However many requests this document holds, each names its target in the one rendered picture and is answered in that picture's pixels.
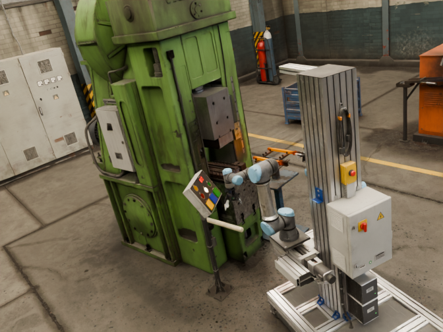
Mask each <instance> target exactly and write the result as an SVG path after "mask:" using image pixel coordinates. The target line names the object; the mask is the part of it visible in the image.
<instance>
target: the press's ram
mask: <svg viewBox="0 0 443 332"><path fill-rule="evenodd" d="M203 89H204V91H202V92H199V93H196V94H193V96H194V102H195V105H196V112H197V115H198V121H199V124H200V130H201V133H202V139H206V140H217V139H218V138H219V137H222V136H223V135H225V134H227V133H228V132H230V131H232V130H233V129H235V125H234V121H233V114H232V110H231V103H230V98H229V92H228V87H203Z"/></svg>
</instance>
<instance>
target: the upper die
mask: <svg viewBox="0 0 443 332"><path fill-rule="evenodd" d="M231 141H233V133H232V131H230V132H228V133H227V134H225V135H223V136H222V137H219V138H218V139H217V140H206V139H203V143H204V146H209V147H214V148H221V147H223V146H225V145H226V144H228V143H230V142H231Z"/></svg>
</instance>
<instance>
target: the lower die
mask: <svg viewBox="0 0 443 332"><path fill-rule="evenodd" d="M208 164H212V165H219V166H224V167H231V168H235V170H234V171H233V170H232V173H235V174H236V173H239V167H238V166H233V165H232V166H231V165H226V164H221V163H214V162H210V161H208ZM208 167H209V170H210V176H211V177H212V178H213V174H214V178H215V179H216V178H217V177H218V179H220V176H221V179H222V180H224V178H223V170H224V168H220V167H213V166H208ZM211 170H212V171H213V174H212V172H211ZM214 171H215V172H216V171H219V173H218V172H216V173H217V176H216V173H215V172H214Z"/></svg>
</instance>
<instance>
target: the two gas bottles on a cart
mask: <svg viewBox="0 0 443 332"><path fill-rule="evenodd" d="M270 27H271V26H270V25H269V26H266V31H265V33H264V35H263V36H259V37H260V38H253V39H260V42H259V43H258V45H257V49H254V56H255V61H256V55H255V51H258V59H259V65H260V68H257V63H256V69H257V74H258V69H260V73H261V74H258V75H257V77H256V81H257V82H258V83H259V84H260V83H271V84H278V83H279V82H281V80H282V79H280V78H279V76H278V75H277V74H276V65H275V55H274V49H273V45H272V36H271V33H270V32H269V31H270V30H269V31H268V29H270ZM253 39H252V40H253ZM261 39H262V40H261ZM263 39H264V40H263ZM252 45H253V48H254V44H253V41H252Z"/></svg>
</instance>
